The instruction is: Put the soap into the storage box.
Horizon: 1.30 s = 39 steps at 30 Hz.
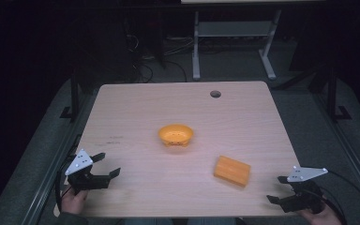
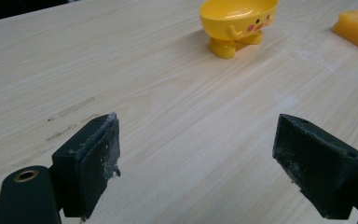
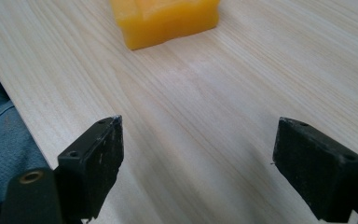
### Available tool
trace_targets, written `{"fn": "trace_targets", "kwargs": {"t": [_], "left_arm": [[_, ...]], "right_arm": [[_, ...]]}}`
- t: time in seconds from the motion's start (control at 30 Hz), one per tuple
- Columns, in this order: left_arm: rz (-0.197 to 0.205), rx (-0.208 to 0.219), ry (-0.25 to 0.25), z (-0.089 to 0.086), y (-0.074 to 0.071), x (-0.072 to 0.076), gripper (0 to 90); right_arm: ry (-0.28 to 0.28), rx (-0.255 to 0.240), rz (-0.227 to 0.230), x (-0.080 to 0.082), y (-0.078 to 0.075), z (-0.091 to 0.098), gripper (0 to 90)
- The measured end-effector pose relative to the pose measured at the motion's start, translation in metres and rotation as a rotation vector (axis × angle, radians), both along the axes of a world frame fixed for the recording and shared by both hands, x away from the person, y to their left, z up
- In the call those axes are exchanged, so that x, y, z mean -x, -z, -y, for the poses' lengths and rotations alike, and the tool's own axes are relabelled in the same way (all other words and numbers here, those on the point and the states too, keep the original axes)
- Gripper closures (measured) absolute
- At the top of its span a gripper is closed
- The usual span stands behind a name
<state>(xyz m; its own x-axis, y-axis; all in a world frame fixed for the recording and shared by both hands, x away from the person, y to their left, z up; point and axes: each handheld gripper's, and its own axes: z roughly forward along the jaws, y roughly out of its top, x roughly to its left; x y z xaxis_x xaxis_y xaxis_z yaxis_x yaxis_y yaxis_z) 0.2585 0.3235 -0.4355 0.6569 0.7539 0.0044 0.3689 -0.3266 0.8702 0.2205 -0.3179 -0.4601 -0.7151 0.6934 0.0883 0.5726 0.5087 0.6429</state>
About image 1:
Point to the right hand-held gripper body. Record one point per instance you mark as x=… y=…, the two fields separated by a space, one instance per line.
x=304 y=195

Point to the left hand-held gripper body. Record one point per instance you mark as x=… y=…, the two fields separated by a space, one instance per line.
x=80 y=162

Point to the orange soap dish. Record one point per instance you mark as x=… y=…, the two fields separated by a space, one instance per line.
x=175 y=134

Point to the person's right hand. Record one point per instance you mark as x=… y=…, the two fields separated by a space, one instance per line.
x=322 y=218

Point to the person's left hand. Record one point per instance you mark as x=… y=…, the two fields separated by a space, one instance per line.
x=72 y=201

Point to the black metal stand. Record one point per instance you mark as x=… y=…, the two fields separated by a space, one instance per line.
x=74 y=93
x=332 y=93

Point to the aluminium rail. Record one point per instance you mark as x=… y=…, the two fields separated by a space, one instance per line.
x=48 y=181
x=350 y=159

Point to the white metal desk frame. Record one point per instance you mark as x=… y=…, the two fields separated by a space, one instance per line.
x=231 y=28

